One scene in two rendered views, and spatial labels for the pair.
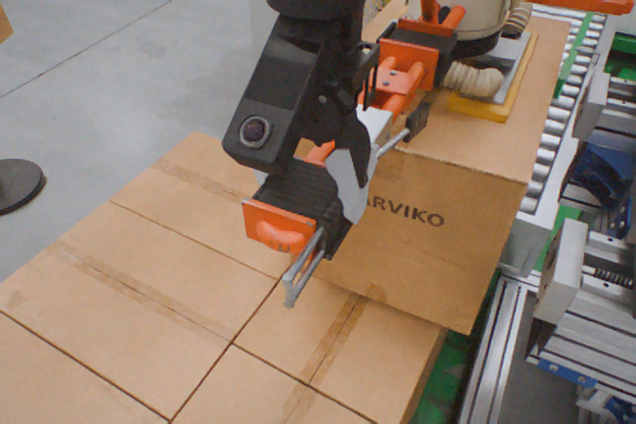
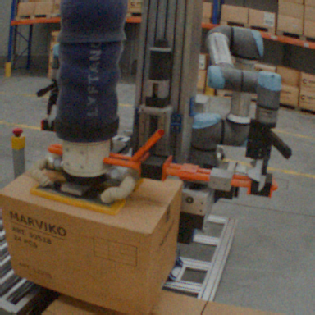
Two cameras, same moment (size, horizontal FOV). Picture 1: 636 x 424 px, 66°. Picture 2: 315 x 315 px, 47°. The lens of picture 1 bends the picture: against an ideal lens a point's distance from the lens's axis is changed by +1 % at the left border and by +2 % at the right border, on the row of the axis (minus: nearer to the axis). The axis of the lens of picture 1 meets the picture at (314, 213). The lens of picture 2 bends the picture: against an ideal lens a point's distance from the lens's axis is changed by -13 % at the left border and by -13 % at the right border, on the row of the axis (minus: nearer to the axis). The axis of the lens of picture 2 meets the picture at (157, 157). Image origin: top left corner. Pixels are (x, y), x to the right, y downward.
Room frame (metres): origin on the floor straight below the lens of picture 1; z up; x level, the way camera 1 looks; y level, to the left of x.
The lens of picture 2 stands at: (0.87, 1.05, 1.70)
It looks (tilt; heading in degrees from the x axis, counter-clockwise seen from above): 21 degrees down; 259
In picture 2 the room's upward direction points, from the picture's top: 4 degrees clockwise
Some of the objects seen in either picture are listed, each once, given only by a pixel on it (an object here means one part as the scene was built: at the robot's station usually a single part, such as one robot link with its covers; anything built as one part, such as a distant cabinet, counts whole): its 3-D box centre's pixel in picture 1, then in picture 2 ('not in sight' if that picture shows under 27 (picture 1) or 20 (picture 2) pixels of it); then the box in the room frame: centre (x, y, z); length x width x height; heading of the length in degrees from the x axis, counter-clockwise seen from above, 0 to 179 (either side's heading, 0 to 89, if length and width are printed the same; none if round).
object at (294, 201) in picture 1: (298, 203); (261, 184); (0.34, 0.02, 1.20); 0.08 x 0.07 x 0.05; 154
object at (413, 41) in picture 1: (415, 53); (155, 166); (0.65, -0.14, 1.20); 0.10 x 0.08 x 0.06; 64
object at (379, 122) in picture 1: (356, 137); (221, 179); (0.46, -0.05, 1.19); 0.07 x 0.07 x 0.04; 64
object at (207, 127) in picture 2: not in sight; (207, 129); (0.37, -0.53, 1.20); 0.13 x 0.12 x 0.14; 168
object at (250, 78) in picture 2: not in sight; (257, 84); (0.35, -0.10, 1.50); 0.11 x 0.11 x 0.08; 78
